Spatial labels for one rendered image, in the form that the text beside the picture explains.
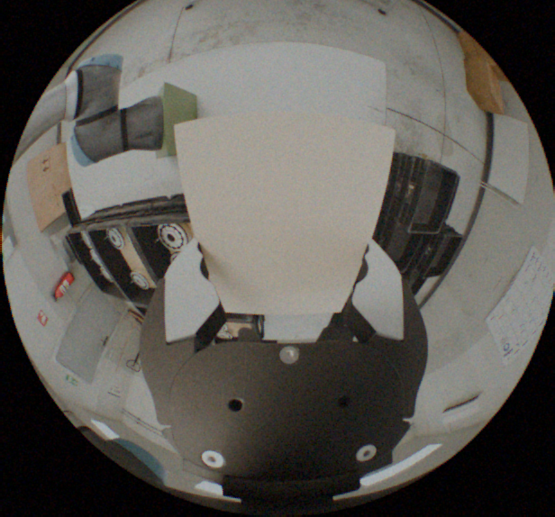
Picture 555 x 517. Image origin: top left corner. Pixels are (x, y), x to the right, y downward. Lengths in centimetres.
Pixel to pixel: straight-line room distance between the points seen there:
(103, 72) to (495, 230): 309
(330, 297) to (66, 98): 50
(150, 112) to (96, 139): 13
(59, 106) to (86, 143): 13
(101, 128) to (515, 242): 307
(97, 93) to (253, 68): 40
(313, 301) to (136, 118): 46
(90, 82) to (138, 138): 20
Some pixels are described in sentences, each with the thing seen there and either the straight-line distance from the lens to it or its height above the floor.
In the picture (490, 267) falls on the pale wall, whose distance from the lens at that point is 284.
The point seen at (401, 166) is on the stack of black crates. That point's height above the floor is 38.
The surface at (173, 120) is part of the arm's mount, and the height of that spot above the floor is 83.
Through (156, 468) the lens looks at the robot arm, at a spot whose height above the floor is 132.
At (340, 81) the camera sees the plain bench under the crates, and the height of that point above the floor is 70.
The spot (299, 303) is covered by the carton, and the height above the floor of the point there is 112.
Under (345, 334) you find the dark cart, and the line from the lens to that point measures 189.
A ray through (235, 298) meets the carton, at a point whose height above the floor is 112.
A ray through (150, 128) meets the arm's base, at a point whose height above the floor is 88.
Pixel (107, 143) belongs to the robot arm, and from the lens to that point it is 45.
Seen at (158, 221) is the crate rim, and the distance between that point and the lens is 41.
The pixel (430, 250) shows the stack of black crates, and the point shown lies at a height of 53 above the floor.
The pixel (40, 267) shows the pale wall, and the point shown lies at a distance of 337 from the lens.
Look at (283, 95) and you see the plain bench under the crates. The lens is 53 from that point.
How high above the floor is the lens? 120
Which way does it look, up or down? 57 degrees down
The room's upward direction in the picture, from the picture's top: 180 degrees clockwise
